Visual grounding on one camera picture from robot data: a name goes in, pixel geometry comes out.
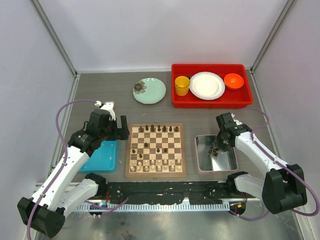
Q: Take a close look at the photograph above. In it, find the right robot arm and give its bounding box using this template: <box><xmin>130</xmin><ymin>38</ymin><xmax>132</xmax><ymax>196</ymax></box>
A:
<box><xmin>211</xmin><ymin>112</ymin><xmax>308</xmax><ymax>214</ymax></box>

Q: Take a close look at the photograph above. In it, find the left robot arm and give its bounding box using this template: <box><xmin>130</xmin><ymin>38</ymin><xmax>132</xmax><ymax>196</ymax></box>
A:
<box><xmin>17</xmin><ymin>109</ymin><xmax>130</xmax><ymax>239</ymax></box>

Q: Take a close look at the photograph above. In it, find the pile of dark chess pieces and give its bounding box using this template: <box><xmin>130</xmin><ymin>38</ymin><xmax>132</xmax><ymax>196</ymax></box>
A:
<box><xmin>208</xmin><ymin>148</ymin><xmax>219</xmax><ymax>157</ymax></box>

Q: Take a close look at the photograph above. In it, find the dark king chess piece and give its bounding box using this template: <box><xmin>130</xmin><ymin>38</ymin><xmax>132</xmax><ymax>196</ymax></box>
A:
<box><xmin>150</xmin><ymin>124</ymin><xmax>155</xmax><ymax>132</ymax></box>

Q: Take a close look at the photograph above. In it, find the wooden chess board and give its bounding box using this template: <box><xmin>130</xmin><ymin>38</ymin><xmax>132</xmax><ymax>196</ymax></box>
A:
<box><xmin>125</xmin><ymin>123</ymin><xmax>187</xmax><ymax>179</ymax></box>

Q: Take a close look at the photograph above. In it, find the silver metal tray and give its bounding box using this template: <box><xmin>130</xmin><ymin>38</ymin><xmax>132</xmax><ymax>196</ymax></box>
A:
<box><xmin>195</xmin><ymin>135</ymin><xmax>238</xmax><ymax>175</ymax></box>

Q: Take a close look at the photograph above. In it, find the blue plastic tray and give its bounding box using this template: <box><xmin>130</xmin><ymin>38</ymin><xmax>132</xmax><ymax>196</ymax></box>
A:
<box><xmin>79</xmin><ymin>140</ymin><xmax>118</xmax><ymax>174</ymax></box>

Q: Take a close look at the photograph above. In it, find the red plastic bin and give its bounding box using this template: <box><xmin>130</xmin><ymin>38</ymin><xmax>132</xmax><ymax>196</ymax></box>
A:
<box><xmin>171</xmin><ymin>63</ymin><xmax>253</xmax><ymax>109</ymax></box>

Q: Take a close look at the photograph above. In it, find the orange plastic bowl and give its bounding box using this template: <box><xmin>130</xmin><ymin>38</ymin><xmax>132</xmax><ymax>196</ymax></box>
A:
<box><xmin>223</xmin><ymin>73</ymin><xmax>244</xmax><ymax>90</ymax></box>

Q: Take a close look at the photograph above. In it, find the white paper plate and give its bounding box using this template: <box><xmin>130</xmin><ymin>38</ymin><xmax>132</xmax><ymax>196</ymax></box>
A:
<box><xmin>189</xmin><ymin>71</ymin><xmax>226</xmax><ymax>101</ymax></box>

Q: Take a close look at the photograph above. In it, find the mint green flower plate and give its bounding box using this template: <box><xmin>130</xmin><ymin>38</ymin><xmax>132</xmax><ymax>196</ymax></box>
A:
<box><xmin>132</xmin><ymin>77</ymin><xmax>166</xmax><ymax>105</ymax></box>

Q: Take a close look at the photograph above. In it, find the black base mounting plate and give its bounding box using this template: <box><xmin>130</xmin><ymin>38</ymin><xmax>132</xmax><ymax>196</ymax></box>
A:
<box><xmin>89</xmin><ymin>181</ymin><xmax>253</xmax><ymax>205</ymax></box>

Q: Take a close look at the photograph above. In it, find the yellow plastic cup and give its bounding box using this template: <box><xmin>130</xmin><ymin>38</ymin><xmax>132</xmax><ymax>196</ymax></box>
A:
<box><xmin>174</xmin><ymin>76</ymin><xmax>190</xmax><ymax>97</ymax></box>

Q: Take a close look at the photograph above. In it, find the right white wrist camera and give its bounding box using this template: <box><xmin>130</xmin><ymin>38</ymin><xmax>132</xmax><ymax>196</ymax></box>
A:
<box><xmin>231</xmin><ymin>113</ymin><xmax>243</xmax><ymax>126</ymax></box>

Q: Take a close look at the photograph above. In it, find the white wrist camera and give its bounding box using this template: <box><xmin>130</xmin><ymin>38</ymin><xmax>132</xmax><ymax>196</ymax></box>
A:
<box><xmin>94</xmin><ymin>100</ymin><xmax>116</xmax><ymax>121</ymax></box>
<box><xmin>231</xmin><ymin>113</ymin><xmax>243</xmax><ymax>126</ymax></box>

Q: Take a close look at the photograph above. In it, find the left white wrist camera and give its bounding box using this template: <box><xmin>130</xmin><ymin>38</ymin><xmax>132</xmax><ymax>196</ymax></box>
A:
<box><xmin>94</xmin><ymin>100</ymin><xmax>116</xmax><ymax>121</ymax></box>

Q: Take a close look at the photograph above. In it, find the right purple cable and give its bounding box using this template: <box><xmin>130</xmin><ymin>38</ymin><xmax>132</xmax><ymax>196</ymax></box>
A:
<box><xmin>229</xmin><ymin>108</ymin><xmax>320</xmax><ymax>221</ymax></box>

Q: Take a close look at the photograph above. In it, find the purple cable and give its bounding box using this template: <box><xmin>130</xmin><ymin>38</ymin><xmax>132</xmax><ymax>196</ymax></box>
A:
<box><xmin>26</xmin><ymin>99</ymin><xmax>129</xmax><ymax>240</ymax></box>
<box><xmin>229</xmin><ymin>108</ymin><xmax>320</xmax><ymax>221</ymax></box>

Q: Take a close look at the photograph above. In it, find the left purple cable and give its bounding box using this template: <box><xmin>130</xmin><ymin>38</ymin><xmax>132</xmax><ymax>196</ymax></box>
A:
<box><xmin>26</xmin><ymin>99</ymin><xmax>129</xmax><ymax>240</ymax></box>

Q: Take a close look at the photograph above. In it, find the aluminium frame rail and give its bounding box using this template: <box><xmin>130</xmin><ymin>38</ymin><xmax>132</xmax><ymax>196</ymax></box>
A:
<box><xmin>31</xmin><ymin>179</ymin><xmax>306</xmax><ymax>203</ymax></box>

